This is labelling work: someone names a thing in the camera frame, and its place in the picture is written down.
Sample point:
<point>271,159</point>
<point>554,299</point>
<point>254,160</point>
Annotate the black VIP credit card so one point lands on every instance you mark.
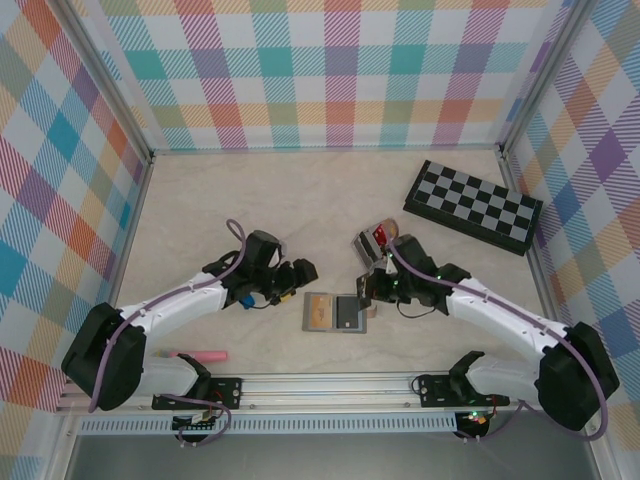
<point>348,312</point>

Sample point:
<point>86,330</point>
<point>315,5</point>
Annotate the grey leather card holder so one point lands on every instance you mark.
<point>307,320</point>

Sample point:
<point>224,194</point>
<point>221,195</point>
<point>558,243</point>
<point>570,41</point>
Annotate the orange credit card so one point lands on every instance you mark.
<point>322,312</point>

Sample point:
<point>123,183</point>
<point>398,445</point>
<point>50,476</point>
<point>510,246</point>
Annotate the red credit card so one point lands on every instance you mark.
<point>380,233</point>

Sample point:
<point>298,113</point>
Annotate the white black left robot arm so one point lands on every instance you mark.
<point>175,305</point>

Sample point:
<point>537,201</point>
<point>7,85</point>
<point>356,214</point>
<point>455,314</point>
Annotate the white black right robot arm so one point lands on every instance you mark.
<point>500,310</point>

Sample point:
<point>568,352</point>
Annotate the gold credit card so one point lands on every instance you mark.
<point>392,227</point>

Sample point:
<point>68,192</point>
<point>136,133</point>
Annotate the small blue block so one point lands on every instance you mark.
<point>246,303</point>

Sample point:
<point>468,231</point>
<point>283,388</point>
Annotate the pink cylinder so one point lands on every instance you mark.
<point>212,356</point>

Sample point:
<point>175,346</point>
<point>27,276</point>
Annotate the black grey folded chessboard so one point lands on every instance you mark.
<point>475,205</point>

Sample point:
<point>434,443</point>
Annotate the small circuit board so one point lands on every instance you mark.
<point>197,424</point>
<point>477,419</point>

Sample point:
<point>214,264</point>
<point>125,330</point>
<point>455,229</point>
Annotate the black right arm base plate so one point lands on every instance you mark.
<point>435,390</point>

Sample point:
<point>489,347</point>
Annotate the wide aluminium mounting rail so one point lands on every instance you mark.
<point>325,392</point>

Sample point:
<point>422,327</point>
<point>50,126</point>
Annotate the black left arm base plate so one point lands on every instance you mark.
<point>230,392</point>

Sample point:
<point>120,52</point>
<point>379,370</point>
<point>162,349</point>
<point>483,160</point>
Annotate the aluminium frame rail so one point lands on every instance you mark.
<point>122,260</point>
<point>525,235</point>

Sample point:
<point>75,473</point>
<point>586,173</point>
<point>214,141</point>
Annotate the aluminium frame post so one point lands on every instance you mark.
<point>107,82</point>
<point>537,75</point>

